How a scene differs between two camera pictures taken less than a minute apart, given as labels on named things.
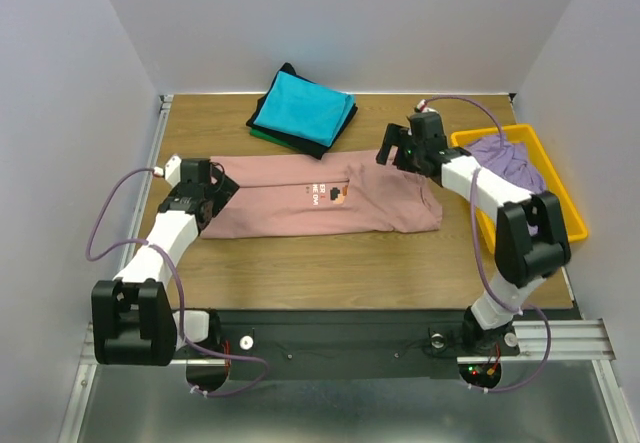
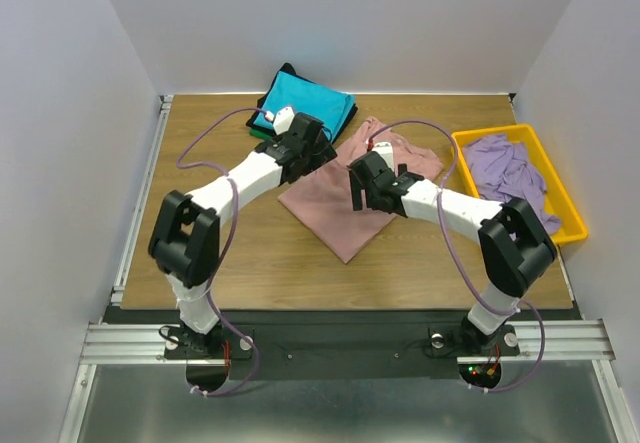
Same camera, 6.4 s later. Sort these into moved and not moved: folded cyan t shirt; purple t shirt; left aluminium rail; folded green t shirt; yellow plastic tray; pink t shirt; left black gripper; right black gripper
Moved: left black gripper; right black gripper; pink t shirt
Not moved: yellow plastic tray; left aluminium rail; folded green t shirt; folded cyan t shirt; purple t shirt
